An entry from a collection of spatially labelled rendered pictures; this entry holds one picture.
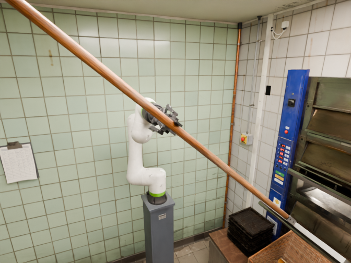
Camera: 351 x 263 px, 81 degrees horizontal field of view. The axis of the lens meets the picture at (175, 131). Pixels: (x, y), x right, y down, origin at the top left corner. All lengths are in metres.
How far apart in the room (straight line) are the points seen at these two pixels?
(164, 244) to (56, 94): 1.47
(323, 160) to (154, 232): 1.33
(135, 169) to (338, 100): 1.45
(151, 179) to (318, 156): 1.22
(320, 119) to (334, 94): 0.19
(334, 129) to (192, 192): 1.57
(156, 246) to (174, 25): 1.87
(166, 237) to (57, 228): 1.12
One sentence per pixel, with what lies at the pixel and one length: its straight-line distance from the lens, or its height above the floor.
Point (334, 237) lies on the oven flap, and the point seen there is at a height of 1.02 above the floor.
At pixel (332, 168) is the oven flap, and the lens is 1.78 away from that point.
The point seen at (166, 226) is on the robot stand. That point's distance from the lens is 1.73.
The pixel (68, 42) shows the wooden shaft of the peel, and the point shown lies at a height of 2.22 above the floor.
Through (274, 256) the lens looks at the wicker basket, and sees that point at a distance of 2.21.
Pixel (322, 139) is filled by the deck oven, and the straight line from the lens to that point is 1.78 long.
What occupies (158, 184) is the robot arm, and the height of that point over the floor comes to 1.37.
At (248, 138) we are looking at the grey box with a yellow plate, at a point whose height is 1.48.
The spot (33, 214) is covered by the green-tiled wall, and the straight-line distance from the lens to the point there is 2.36.
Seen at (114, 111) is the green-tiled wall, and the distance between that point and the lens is 1.95.
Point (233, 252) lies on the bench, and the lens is 2.19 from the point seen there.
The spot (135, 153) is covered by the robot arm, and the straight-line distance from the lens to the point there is 1.51.
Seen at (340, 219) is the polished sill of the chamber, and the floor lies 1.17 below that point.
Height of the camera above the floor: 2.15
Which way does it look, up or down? 17 degrees down
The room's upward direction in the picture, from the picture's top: straight up
